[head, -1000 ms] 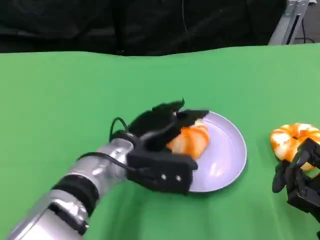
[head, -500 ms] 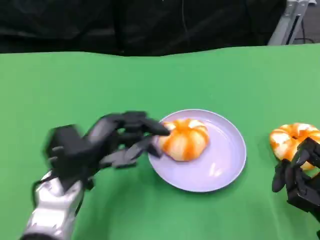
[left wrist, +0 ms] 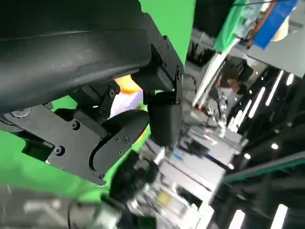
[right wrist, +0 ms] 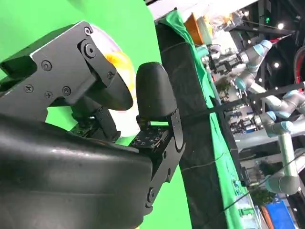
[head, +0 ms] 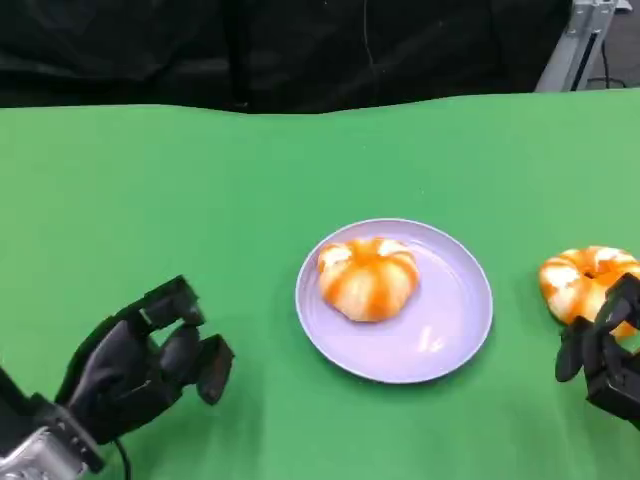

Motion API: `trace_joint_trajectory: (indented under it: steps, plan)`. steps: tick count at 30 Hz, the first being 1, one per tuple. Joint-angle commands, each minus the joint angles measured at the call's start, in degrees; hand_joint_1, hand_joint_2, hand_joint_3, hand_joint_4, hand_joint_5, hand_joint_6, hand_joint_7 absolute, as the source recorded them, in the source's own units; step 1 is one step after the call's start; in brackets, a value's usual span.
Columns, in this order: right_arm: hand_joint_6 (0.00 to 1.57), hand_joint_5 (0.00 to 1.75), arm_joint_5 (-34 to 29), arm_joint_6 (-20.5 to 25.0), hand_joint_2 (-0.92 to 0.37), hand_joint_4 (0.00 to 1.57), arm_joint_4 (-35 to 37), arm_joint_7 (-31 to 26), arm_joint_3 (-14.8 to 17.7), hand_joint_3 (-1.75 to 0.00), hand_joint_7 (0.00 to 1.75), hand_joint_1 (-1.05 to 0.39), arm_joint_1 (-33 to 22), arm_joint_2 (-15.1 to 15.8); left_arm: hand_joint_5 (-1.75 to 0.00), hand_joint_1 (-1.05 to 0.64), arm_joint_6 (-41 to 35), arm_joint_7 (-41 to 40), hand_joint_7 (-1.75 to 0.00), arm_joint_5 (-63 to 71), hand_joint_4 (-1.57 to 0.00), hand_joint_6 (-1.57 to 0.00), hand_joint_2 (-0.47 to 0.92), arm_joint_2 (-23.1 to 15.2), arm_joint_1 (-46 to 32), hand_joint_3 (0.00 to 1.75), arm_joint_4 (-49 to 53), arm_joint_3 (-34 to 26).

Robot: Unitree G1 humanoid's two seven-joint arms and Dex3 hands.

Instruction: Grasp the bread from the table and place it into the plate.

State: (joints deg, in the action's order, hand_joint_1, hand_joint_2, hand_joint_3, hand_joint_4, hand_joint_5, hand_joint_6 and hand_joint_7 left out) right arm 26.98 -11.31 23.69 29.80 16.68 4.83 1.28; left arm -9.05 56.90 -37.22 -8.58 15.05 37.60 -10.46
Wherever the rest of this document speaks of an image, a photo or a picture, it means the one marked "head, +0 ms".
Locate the black backdrop cloth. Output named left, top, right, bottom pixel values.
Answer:
left=0, top=0, right=574, bottom=115

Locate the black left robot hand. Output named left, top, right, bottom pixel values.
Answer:
left=53, top=274, right=236, bottom=446

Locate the thin black hanging cable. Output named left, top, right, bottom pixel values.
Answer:
left=363, top=0, right=378, bottom=66

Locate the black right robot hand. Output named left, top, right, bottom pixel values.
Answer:
left=554, top=272, right=640, bottom=436

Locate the lilac plate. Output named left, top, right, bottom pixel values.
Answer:
left=294, top=217, right=495, bottom=385

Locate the grey metal frame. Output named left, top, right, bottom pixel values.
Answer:
left=534, top=0, right=619, bottom=94

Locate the orange white pumpkin-shaped bread roll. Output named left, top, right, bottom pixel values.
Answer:
left=318, top=237, right=421, bottom=324

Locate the orange white ring-shaped bread roll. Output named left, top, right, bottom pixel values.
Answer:
left=538, top=245, right=640, bottom=341

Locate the green table cloth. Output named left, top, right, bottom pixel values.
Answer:
left=0, top=88, right=640, bottom=480

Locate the black floor cable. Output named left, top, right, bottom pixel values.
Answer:
left=584, top=39, right=634, bottom=90

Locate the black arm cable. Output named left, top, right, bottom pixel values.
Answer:
left=112, top=438, right=133, bottom=480

